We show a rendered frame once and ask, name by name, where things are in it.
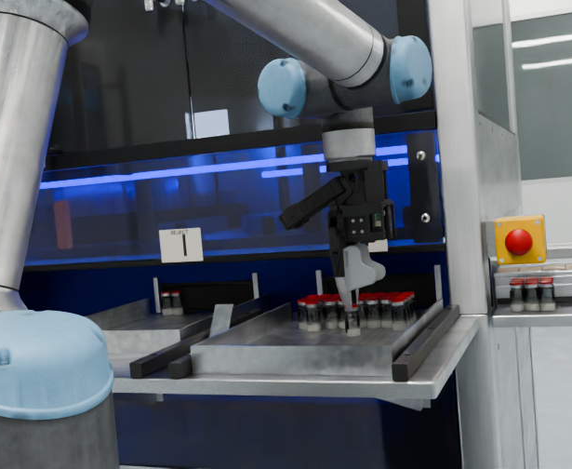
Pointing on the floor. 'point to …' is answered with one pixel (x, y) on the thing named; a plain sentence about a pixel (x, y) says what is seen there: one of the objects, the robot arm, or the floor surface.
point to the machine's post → (465, 227)
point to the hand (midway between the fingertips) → (347, 299)
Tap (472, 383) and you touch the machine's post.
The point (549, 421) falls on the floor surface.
